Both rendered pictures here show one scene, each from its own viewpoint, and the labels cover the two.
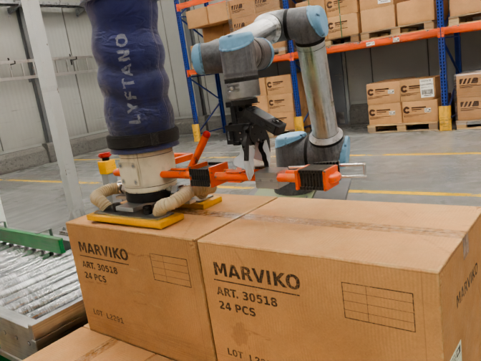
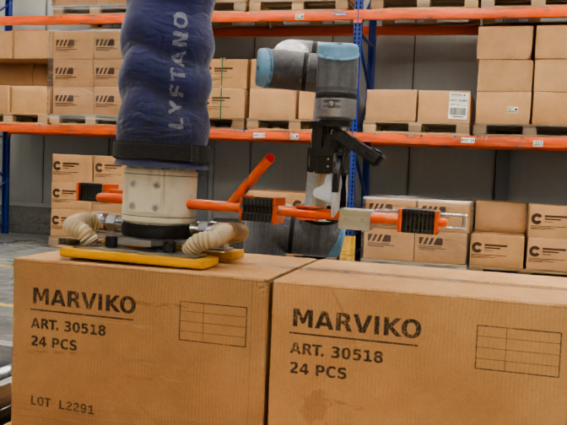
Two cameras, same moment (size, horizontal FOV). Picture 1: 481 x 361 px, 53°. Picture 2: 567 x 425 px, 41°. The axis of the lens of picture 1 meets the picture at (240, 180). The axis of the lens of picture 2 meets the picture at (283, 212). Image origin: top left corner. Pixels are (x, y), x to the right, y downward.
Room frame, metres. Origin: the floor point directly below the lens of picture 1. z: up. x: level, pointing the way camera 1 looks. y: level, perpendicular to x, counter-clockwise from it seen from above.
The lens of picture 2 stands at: (-0.22, 0.70, 1.17)
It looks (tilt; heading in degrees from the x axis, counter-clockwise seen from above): 3 degrees down; 337
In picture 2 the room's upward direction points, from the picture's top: 2 degrees clockwise
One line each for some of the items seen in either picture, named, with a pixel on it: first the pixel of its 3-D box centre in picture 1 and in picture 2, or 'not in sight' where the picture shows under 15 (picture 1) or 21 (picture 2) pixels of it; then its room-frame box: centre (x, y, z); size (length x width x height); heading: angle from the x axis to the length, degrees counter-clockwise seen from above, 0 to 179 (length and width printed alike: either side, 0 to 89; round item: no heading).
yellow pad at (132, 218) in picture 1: (132, 212); (139, 250); (1.45, 0.35, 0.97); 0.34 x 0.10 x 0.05; 53
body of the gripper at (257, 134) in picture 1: (245, 122); (330, 147); (1.29, -0.03, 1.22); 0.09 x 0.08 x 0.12; 51
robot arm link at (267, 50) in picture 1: (250, 54); (332, 74); (1.40, -0.08, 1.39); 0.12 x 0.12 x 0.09; 65
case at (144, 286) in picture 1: (179, 266); (171, 341); (1.54, 0.25, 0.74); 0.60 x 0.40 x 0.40; 51
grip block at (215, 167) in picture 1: (209, 173); (262, 209); (1.38, 0.09, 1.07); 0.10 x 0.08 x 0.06; 143
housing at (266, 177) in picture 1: (272, 177); (356, 218); (1.25, -0.08, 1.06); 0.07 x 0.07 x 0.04; 53
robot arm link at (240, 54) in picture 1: (238, 56); (337, 71); (1.29, -0.04, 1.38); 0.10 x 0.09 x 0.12; 155
